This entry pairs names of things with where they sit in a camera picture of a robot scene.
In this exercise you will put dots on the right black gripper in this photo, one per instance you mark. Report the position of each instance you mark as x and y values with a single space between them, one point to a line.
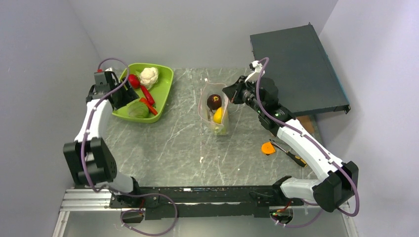
231 91

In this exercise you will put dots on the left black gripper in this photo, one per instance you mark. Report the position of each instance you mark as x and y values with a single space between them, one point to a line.
130 96

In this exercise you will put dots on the green cabbage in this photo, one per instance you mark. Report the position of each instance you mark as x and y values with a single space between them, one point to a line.
138 109

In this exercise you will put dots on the dark purple onion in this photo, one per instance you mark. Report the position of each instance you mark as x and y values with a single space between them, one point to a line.
214 102

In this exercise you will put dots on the clear zip top bag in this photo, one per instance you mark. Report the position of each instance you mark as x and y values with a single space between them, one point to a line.
204 112

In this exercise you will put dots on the yellow bell pepper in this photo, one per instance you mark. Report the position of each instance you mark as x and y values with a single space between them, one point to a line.
218 115

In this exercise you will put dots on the orange carrot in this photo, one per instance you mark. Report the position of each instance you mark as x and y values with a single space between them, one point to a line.
151 109

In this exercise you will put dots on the green celery stalk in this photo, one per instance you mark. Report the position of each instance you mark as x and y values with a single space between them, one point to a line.
219 129

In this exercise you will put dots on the red chili pepper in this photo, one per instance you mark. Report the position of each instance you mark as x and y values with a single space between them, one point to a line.
147 95

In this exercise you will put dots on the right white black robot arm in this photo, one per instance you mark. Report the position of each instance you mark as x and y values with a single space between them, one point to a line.
336 180

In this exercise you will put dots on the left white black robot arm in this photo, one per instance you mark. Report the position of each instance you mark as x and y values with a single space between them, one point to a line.
89 159

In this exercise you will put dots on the red tomato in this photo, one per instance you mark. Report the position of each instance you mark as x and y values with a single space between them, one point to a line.
134 81

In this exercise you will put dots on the white cauliflower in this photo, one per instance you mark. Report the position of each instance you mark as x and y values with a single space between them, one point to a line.
149 76

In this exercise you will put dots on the green plastic basket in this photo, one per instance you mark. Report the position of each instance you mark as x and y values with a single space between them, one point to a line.
159 91

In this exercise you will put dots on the orange tape measure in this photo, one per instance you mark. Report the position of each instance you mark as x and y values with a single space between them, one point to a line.
267 148

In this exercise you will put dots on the dark green metal case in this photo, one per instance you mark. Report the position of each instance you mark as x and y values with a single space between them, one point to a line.
299 72

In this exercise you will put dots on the wooden board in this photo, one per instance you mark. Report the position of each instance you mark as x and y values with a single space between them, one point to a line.
307 124

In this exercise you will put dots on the yellow black screwdriver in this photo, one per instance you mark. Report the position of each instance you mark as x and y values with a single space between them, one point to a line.
296 159

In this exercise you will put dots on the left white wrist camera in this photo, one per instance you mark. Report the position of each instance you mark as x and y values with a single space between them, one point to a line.
105 81

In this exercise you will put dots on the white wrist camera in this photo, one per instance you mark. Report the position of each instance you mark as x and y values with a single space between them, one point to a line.
256 71
105 81

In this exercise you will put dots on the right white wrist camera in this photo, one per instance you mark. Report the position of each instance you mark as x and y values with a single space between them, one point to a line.
256 71

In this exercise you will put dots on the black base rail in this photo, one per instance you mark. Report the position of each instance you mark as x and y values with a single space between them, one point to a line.
206 201

